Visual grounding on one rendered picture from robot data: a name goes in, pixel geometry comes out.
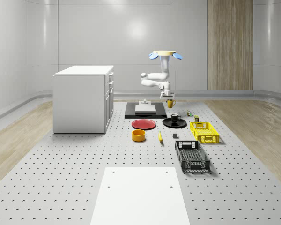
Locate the black plate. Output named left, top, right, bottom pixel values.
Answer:
left=162, top=117, right=187, bottom=129

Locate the red plate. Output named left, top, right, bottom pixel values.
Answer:
left=131, top=119, right=157, bottom=130

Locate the black stove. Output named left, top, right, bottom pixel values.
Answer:
left=124, top=99, right=168, bottom=119

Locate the drone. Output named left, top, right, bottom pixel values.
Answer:
left=148, top=50, right=183, bottom=60

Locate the yellow bowl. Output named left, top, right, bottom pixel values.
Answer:
left=132, top=129, right=147, bottom=143

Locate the yellow basket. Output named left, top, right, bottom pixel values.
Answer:
left=190, top=121, right=221, bottom=144

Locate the dark grey basket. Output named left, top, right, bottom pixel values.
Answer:
left=174, top=140, right=211, bottom=173

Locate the white cabinet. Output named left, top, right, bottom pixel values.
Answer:
left=52, top=65, right=115, bottom=135

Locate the white board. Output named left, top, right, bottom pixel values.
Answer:
left=89, top=166, right=191, bottom=225

